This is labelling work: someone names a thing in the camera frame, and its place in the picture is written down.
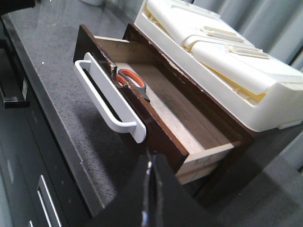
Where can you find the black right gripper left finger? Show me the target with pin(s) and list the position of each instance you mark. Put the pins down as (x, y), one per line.
(131, 206)

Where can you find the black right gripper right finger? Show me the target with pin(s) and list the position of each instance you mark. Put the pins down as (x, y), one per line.
(172, 205)

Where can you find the dark wooden drawer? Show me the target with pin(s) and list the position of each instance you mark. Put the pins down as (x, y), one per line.
(175, 127)

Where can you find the white drawer handle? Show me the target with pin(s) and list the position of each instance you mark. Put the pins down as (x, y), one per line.
(112, 106)

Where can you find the grey orange scissors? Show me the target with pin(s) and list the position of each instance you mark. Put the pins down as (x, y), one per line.
(125, 76)

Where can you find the dark wooden drawer cabinet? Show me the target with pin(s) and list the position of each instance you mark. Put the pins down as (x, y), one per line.
(255, 151)

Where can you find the black built-in appliance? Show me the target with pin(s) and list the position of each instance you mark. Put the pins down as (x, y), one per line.
(34, 142)

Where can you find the grey curtain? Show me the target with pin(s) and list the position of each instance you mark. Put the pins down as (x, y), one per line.
(275, 26)

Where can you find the silver cabinet handle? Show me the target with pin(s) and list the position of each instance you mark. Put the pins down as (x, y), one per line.
(47, 203)

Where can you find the black appliance handle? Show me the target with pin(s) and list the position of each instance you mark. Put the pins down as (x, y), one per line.
(11, 80)

